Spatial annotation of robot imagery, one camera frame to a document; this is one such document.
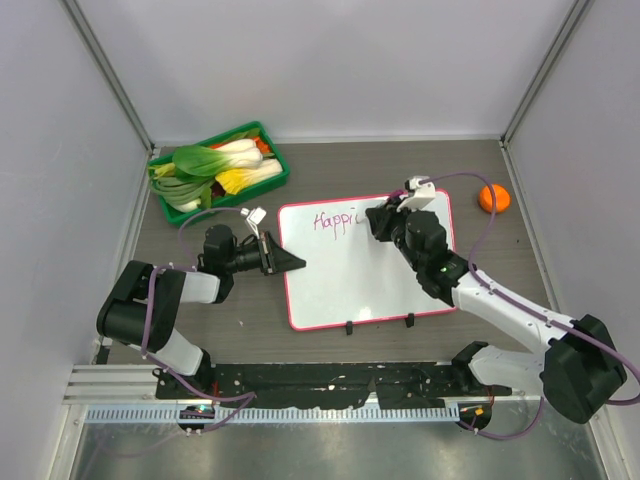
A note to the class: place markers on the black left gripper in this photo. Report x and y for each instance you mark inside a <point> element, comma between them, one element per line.
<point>282,261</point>

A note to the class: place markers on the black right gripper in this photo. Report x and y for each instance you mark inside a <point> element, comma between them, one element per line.
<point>383,217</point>

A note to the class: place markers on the purple capped marker pen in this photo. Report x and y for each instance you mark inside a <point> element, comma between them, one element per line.
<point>392,195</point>

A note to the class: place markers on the pink framed whiteboard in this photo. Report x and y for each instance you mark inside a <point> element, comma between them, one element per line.
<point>349,276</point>

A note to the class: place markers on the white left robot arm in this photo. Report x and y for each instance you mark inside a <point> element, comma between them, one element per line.
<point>142,308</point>

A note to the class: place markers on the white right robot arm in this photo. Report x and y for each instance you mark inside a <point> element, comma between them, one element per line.
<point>572,364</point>

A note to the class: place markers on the yellow white napa cabbage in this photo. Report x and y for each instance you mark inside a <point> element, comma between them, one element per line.
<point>236,180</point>

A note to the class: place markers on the green plastic vegetable tray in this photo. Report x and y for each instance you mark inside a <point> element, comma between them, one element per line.
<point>163,167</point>

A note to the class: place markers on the green scallion bunch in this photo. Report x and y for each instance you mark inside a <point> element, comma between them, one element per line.
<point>182,196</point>

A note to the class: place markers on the orange tangerine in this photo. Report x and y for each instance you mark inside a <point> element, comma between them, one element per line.
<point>494,198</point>

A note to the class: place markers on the green bok choy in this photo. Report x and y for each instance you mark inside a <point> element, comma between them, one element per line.
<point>206,162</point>

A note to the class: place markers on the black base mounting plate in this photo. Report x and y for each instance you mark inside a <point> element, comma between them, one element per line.
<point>339,386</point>

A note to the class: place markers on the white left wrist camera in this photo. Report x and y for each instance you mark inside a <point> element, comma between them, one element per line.
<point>253,218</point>

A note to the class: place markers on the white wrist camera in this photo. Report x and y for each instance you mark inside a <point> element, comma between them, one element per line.
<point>253,218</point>
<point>420,191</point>

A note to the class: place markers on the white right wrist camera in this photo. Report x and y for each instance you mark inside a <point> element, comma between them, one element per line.
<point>420,191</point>

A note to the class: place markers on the metal wire whiteboard stand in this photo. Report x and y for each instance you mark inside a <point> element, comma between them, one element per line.
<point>408,320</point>

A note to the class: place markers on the white slotted cable duct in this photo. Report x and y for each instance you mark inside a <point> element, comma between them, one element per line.
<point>192,414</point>

